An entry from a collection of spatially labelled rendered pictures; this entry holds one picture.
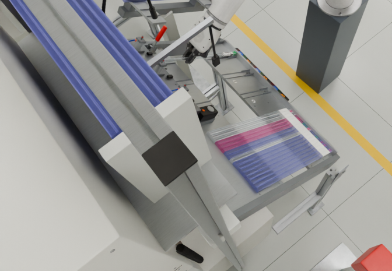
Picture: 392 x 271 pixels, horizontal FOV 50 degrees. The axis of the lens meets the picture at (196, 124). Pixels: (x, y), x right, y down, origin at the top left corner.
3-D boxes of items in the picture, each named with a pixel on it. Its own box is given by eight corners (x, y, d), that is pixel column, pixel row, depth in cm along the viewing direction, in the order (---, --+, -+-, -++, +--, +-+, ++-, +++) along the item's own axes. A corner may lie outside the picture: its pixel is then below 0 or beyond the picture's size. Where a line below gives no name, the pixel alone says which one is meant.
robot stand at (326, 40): (317, 56, 253) (337, -25, 189) (339, 74, 247) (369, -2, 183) (295, 74, 251) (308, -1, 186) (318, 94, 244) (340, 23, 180)
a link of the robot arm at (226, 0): (202, 6, 145) (221, 23, 143) (225, -28, 140) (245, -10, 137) (213, 7, 153) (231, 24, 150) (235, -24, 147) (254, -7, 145)
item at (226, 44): (218, 52, 185) (226, 39, 181) (326, 163, 161) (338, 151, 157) (216, 52, 184) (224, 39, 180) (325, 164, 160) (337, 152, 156)
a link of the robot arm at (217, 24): (203, 6, 146) (198, 13, 147) (219, 21, 143) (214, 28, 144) (216, 10, 153) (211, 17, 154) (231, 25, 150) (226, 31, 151)
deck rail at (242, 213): (326, 164, 161) (336, 153, 158) (329, 167, 160) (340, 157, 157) (209, 231, 108) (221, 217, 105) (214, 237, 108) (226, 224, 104)
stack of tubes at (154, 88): (80, 7, 114) (31, -72, 89) (195, 145, 95) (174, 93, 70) (41, 34, 112) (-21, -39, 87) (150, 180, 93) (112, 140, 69)
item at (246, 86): (219, 48, 183) (223, 42, 181) (329, 159, 159) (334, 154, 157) (190, 49, 169) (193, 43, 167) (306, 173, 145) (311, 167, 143)
